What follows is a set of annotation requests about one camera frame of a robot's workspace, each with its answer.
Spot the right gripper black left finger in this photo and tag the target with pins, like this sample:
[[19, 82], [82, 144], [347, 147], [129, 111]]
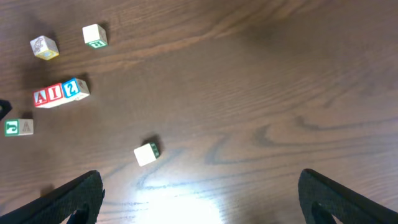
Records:
[[78, 201]]

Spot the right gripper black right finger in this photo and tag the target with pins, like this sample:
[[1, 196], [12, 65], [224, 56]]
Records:
[[323, 200]]

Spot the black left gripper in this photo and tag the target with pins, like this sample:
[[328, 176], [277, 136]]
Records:
[[5, 108]]

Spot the red letter A block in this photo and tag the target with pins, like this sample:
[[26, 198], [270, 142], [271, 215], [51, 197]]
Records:
[[41, 98]]

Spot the red letter I block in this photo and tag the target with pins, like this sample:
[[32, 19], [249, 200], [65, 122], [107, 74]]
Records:
[[56, 95]]

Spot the blue number 2 block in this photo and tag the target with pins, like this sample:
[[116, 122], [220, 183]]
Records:
[[75, 89]]

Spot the green letter J block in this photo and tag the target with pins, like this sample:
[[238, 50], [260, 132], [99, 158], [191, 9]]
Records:
[[18, 127]]

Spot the turtle picture yellow block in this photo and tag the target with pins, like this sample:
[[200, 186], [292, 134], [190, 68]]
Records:
[[44, 48]]

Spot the plain block red side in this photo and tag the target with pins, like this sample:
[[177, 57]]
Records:
[[146, 154]]

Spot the plain block green bottom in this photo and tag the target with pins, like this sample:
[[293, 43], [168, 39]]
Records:
[[95, 36]]

